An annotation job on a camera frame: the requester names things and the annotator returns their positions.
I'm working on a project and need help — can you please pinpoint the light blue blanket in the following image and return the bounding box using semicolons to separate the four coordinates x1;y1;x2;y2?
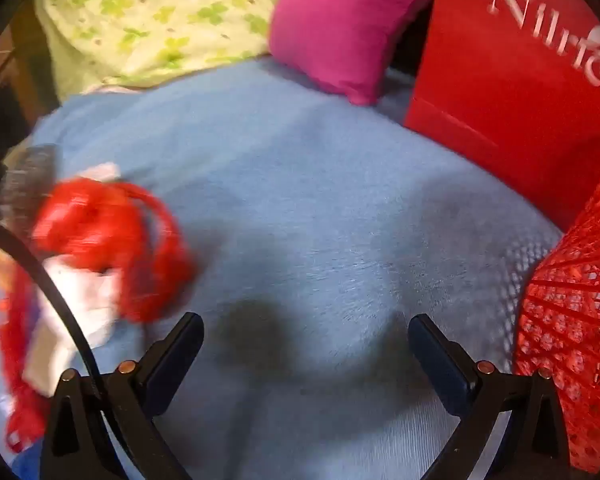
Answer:
0;57;566;480

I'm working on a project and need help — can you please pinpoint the black cable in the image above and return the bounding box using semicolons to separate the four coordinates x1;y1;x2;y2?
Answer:
0;222;103;391

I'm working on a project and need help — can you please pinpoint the grey plastic bag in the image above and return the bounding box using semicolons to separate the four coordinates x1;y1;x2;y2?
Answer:
0;144;58;226

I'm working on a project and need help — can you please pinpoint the wooden cabinet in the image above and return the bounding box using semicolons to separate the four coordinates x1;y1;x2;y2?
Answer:
0;0;61;111

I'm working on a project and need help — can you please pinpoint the magenta pillow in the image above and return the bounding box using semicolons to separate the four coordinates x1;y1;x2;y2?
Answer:
269;0;441;107

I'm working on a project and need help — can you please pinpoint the white plastic bag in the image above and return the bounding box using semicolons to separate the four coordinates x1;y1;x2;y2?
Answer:
82;161;123;183

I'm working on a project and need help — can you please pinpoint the white barcode packet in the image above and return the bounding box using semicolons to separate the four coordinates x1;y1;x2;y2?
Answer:
22;255;121;393

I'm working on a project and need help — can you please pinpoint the red paper bag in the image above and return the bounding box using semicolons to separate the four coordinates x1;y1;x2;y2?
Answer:
404;0;600;233

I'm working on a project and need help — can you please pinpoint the blue and red snack packet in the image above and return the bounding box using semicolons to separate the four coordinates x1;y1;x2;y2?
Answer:
0;240;51;461

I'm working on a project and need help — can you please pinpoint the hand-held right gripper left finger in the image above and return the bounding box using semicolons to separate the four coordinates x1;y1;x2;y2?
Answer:
40;311;206;480

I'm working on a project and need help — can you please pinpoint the red mesh plastic basket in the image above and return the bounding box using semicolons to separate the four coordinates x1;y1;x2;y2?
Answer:
512;145;600;476

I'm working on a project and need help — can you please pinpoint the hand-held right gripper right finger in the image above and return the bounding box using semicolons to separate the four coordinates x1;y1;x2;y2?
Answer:
407;313;573;480

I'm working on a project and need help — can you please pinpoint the small red plastic bag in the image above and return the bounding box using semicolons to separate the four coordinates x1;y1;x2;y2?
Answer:
32;177;198;323

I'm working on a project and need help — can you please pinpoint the green clover print quilt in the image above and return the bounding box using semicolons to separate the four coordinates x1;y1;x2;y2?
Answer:
34;0;301;93

